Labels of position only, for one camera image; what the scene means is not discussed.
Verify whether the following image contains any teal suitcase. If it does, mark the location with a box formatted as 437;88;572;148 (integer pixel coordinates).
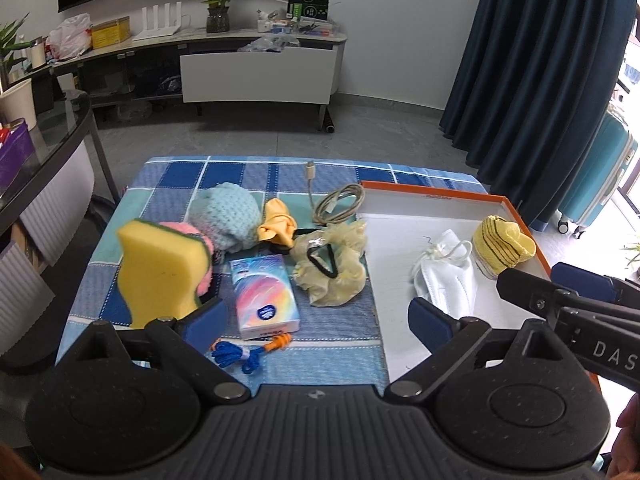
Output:
556;110;638;238

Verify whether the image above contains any white face mask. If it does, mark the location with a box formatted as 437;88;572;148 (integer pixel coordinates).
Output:
410;229;477;318

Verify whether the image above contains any yellow green sponge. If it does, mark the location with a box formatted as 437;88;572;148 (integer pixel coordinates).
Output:
117;219;207;328

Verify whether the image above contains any orange white tray box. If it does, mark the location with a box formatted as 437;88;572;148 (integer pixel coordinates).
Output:
358;181;530;380

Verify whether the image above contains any pink fluffy item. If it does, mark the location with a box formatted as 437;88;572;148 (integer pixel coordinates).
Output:
160;221;215;297

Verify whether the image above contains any cream scrunchie with black band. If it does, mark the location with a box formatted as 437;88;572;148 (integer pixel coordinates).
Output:
290;220;368;308

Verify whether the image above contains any white plastic bag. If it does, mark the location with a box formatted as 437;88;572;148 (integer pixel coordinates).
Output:
47;13;92;61

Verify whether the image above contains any light blue knitted hat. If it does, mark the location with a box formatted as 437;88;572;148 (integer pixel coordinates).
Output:
186;182;262;252

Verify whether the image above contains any yellow striped sock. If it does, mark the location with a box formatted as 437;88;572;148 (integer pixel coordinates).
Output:
472;214;537;280

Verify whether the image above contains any white wifi router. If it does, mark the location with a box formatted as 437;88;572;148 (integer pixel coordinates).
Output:
132;1;182;41

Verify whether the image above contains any yellow box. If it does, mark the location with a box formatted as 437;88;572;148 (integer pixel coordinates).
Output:
91;16;131;50

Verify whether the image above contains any blue orange cord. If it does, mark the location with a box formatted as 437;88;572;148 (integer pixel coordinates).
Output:
209;331;294;375

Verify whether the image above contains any black green sign box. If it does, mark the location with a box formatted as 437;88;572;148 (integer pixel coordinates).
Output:
288;0;330;21

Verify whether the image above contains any right hand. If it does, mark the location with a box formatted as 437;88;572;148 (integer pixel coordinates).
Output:
606;394;639;479

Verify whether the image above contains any colourful tissue pack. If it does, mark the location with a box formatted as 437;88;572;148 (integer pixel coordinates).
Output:
230;255;300;340

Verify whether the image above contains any dark blue curtain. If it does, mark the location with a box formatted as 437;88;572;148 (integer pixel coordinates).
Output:
439;0;637;231

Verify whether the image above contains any blue checked tablecloth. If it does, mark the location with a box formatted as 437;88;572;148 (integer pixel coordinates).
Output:
55;155;490;395

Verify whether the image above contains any round glass side table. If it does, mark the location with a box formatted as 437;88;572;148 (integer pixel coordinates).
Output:
1;90;120;353

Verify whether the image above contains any purple tray box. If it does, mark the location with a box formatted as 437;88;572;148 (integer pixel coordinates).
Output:
0;118;35;192

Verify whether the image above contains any white paper cup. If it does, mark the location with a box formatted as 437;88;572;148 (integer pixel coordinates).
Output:
0;79;37;130

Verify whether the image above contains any beige coiled usb cable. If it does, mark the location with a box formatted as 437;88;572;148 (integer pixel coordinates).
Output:
305;159;367;227

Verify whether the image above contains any white tv cabinet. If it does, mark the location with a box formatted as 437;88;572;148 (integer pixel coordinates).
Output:
27;28;347;133

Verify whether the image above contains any green plant on table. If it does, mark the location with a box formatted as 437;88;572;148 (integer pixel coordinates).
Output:
0;14;32;93

